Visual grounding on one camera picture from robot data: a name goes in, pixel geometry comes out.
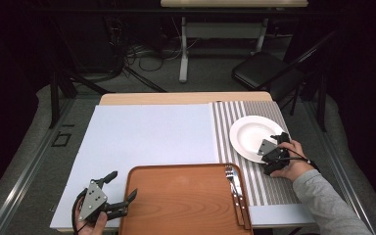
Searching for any fork with wooden handle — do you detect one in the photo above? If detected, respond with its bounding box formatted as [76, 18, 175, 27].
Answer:
[224, 164, 246, 227]

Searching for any striped placemat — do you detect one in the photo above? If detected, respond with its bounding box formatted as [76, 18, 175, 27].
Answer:
[211, 100, 303, 208]

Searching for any knife with wooden handle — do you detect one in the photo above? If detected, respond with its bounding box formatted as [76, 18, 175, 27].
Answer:
[232, 165, 253, 231]

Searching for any person's right hand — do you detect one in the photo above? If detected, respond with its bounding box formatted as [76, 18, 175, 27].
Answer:
[270, 140, 316, 183]

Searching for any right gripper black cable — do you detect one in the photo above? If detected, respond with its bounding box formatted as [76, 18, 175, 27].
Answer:
[282, 148, 321, 174]

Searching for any black folding chair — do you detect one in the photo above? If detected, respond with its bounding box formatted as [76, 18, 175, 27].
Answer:
[231, 28, 338, 116]

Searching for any white table sheet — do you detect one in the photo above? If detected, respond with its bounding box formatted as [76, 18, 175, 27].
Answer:
[49, 103, 317, 230]

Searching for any black metal stand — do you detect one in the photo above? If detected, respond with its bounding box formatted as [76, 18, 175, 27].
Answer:
[47, 67, 113, 130]

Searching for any white plate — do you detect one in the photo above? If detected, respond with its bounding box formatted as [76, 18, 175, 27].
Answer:
[228, 115, 289, 165]

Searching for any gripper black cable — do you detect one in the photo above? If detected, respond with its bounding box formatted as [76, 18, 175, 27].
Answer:
[71, 188, 88, 235]
[282, 148, 321, 174]

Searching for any bundle of floor cables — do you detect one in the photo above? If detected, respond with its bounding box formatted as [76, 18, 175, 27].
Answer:
[103, 16, 198, 83]

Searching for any white-legged desk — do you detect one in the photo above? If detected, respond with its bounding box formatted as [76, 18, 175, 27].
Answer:
[160, 0, 309, 84]

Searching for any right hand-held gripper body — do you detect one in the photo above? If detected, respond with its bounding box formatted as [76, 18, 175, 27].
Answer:
[257, 138, 292, 167]

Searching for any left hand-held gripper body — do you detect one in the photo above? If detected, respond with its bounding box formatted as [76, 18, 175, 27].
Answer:
[77, 179, 113, 224]

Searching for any aluminium floor rail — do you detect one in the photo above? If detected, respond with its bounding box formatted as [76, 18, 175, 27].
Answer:
[0, 97, 76, 235]
[302, 94, 376, 235]

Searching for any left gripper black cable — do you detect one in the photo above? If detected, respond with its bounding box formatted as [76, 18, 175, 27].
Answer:
[71, 188, 88, 235]

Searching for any person's left hand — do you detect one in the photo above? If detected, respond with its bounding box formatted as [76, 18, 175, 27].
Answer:
[74, 203, 108, 235]

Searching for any wooden tray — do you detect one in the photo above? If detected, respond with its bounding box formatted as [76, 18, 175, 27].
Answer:
[118, 163, 255, 235]

